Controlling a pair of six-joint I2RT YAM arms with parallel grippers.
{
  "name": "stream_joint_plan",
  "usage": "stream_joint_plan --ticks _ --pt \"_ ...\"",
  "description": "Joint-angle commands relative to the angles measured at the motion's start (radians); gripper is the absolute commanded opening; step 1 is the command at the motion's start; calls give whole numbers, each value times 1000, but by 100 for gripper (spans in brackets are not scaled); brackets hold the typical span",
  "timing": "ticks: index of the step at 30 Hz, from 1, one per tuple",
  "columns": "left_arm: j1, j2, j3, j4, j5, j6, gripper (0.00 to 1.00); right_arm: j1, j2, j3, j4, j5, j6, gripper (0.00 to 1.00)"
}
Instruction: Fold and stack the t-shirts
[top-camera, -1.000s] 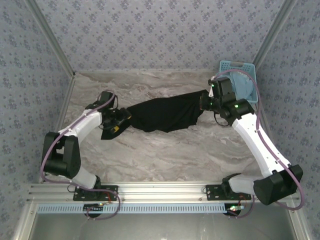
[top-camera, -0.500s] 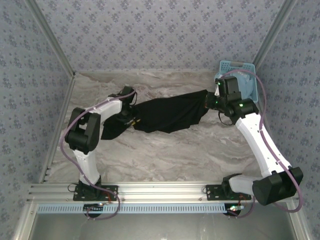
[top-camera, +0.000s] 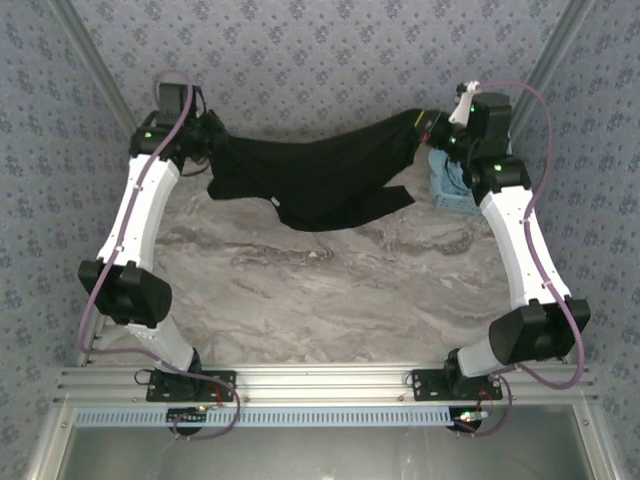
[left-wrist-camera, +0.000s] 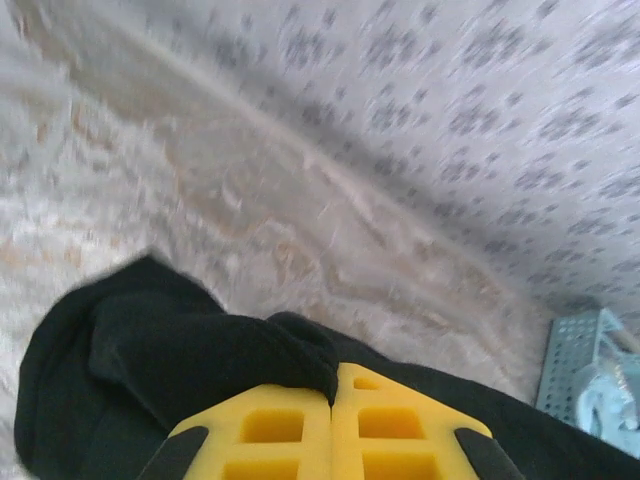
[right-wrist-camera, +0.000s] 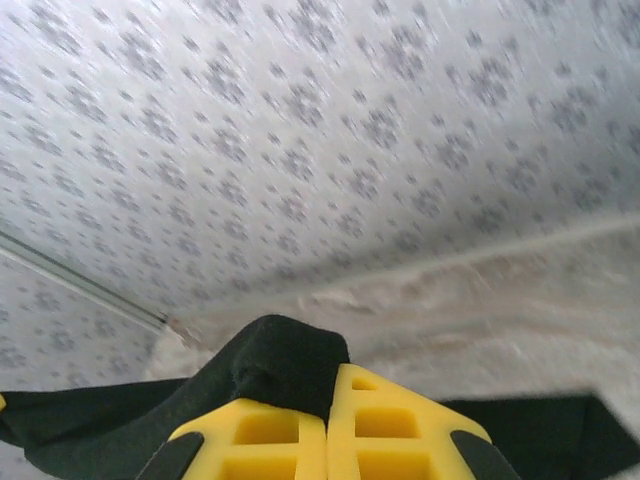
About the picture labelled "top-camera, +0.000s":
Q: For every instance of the black t-shirt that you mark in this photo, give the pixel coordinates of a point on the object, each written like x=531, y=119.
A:
x=310, y=175

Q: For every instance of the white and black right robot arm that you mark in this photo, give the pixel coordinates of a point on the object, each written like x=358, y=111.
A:
x=515, y=240

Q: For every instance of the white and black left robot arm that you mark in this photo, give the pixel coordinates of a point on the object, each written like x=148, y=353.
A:
x=145, y=200

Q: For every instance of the light blue t-shirt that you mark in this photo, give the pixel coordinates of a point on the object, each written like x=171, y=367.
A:
x=445, y=170

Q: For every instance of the light blue plastic basket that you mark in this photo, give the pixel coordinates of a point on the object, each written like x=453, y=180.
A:
x=450, y=202

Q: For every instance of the black right controller board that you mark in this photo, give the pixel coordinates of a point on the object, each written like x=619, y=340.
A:
x=467, y=417

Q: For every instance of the black controller board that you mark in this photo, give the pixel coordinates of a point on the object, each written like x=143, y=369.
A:
x=467, y=417
x=187, y=416

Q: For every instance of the black left controller board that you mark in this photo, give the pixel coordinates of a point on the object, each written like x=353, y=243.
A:
x=187, y=416

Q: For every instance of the grey metal panel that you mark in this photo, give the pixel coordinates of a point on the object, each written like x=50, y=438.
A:
x=320, y=455

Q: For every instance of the aluminium frame post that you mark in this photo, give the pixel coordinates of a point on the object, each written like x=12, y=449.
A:
x=95, y=60
x=555, y=55

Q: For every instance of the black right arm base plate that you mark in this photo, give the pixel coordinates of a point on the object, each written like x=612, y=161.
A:
x=427, y=385

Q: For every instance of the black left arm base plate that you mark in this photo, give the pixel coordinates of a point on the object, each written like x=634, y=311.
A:
x=225, y=386

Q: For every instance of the aluminium mounting rail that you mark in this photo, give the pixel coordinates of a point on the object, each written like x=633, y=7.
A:
x=325, y=382

